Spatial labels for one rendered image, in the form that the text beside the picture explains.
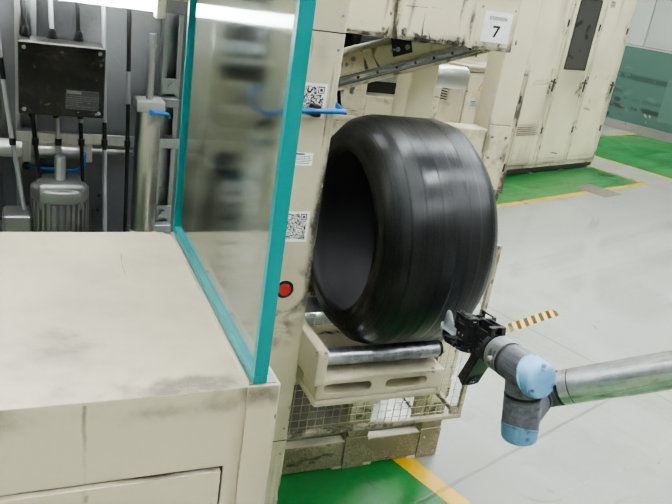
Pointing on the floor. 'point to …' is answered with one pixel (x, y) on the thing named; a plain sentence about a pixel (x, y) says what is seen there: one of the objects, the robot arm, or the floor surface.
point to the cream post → (322, 56)
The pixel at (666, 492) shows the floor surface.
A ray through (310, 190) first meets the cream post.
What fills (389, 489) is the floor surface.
